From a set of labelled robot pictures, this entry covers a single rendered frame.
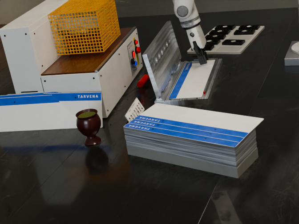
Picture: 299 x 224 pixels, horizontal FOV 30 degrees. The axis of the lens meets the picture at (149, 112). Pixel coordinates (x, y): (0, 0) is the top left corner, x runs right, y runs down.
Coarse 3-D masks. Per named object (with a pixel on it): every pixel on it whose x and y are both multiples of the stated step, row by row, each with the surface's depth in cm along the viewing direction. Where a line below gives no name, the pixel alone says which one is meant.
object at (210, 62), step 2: (208, 60) 242; (210, 60) 242; (212, 60) 242; (214, 60) 241; (194, 62) 243; (196, 62) 243; (198, 62) 243; (208, 62) 240; (210, 62) 240; (212, 62) 240; (192, 64) 242; (194, 64) 242; (196, 64) 242; (198, 64) 242; (202, 64) 241; (204, 64) 241; (206, 64) 241; (208, 64) 241; (210, 64) 240; (212, 64) 240
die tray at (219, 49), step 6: (234, 30) 286; (258, 30) 280; (228, 36) 278; (234, 36) 276; (240, 36) 275; (246, 36) 273; (252, 36) 272; (246, 42) 265; (216, 48) 263; (222, 48) 262; (228, 48) 260; (234, 48) 259; (240, 48) 258
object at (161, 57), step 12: (168, 24) 239; (156, 36) 225; (168, 36) 240; (156, 48) 221; (168, 48) 236; (144, 60) 206; (156, 60) 220; (168, 60) 232; (156, 72) 212; (168, 72) 226; (156, 84) 209; (168, 84) 224; (156, 96) 212
